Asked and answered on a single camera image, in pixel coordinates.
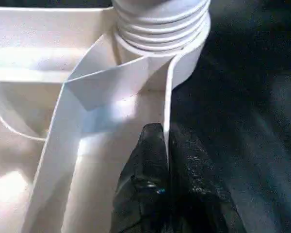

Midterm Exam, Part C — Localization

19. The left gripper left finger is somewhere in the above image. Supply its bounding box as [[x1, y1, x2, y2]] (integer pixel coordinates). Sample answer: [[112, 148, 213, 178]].
[[111, 123, 168, 233]]

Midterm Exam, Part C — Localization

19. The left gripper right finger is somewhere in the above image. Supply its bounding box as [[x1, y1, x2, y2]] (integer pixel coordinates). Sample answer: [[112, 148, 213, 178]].
[[168, 130, 246, 233]]

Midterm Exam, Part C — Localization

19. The white plastic table top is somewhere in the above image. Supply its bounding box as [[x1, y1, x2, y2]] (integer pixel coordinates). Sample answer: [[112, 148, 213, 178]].
[[0, 0, 212, 233]]

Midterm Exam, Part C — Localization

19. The white plastic table leg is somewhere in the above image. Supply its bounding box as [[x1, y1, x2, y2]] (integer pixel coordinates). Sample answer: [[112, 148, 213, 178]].
[[112, 0, 212, 54]]

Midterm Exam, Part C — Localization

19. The black table mat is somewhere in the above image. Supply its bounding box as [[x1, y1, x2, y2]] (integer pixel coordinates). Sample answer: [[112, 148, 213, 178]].
[[164, 0, 291, 233]]

